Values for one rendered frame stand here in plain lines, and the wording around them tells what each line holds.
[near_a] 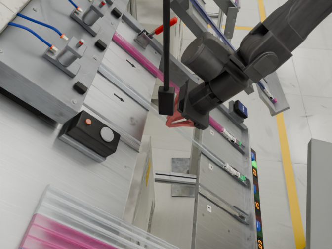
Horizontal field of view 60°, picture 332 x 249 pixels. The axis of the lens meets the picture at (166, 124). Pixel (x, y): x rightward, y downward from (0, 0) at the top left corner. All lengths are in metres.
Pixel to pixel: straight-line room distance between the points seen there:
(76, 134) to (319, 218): 0.78
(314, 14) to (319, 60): 2.17
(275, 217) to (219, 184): 0.94
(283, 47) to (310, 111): 1.70
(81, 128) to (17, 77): 0.11
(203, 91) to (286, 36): 0.17
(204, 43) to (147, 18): 1.20
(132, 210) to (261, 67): 0.58
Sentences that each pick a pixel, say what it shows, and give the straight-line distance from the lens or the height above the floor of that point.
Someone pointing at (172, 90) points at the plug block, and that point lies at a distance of 0.39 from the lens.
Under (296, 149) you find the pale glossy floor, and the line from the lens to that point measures 1.94.
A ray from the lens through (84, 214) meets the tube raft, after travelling 0.45.
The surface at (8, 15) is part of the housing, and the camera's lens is 0.44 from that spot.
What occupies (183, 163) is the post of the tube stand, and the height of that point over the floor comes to 0.01.
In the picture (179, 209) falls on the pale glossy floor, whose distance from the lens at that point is 1.58.
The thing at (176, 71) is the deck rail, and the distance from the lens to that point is 0.80.
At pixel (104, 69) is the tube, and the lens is 0.58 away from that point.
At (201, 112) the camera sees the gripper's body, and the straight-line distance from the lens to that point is 0.58.
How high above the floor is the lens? 1.44
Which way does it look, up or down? 49 degrees down
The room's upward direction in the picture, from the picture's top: straight up
